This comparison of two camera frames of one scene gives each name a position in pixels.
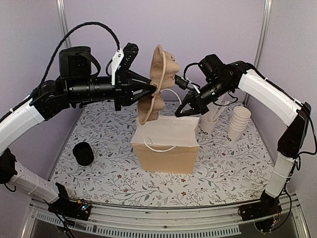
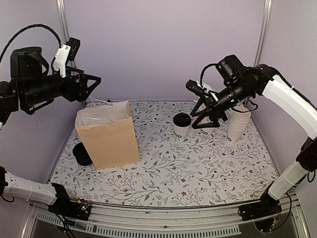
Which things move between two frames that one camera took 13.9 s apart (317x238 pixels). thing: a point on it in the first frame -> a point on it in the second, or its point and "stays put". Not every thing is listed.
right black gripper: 188,98 -> 212,110
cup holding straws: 208,128 stays put
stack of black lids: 83,153 stays put
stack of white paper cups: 238,123 stays put
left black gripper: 123,88 -> 83,93
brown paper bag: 168,145 -> 108,131
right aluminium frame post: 266,6 stays put
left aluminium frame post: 63,15 stays put
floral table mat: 96,163 stays put
